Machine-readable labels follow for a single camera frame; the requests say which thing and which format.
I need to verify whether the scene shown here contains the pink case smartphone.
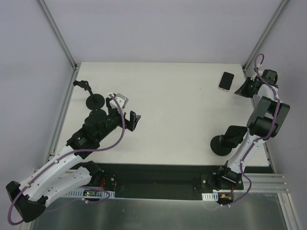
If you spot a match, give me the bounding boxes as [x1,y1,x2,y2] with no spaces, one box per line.
[218,72,235,92]

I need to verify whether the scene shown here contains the black case smartphone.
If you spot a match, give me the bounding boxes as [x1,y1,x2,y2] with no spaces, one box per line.
[221,126,248,149]

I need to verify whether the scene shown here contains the black round-base phone stand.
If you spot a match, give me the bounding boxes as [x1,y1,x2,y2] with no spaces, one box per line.
[210,135,232,156]

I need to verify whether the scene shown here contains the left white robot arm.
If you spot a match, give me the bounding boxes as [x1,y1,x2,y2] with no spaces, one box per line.
[6,93,141,225]

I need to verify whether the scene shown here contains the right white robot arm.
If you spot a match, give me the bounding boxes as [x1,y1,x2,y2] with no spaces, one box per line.
[210,69,290,190]

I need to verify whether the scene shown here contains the black gooseneck phone stand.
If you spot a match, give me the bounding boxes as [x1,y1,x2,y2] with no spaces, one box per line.
[73,80,105,110]

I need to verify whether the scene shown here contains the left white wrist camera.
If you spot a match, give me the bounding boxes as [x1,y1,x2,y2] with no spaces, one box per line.
[107,92,129,109]

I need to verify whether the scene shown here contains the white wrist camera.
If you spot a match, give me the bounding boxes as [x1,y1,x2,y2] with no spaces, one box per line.
[251,69,263,81]
[107,92,129,109]

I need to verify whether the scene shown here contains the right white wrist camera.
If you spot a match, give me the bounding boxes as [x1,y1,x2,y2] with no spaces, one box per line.
[251,69,263,81]

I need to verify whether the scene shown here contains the left white cable duct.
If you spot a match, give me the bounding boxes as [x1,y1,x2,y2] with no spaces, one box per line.
[63,188,115,199]

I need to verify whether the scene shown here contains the white cable duct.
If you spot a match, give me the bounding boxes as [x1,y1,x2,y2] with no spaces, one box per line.
[63,188,115,199]
[201,192,219,202]

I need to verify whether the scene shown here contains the right aluminium frame post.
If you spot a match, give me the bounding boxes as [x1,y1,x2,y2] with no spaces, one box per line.
[242,0,291,72]

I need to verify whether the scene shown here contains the aluminium frame post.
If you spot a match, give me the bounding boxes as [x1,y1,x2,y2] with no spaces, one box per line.
[36,0,78,70]
[242,0,291,72]

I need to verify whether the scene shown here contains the aluminium rail bar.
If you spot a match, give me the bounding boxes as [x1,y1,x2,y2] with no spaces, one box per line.
[246,173,290,193]

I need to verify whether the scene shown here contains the left aluminium frame post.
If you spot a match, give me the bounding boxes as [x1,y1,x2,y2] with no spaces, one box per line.
[36,0,78,70]

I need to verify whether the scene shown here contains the right white cable duct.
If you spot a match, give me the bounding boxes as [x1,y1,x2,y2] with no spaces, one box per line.
[201,192,219,202]

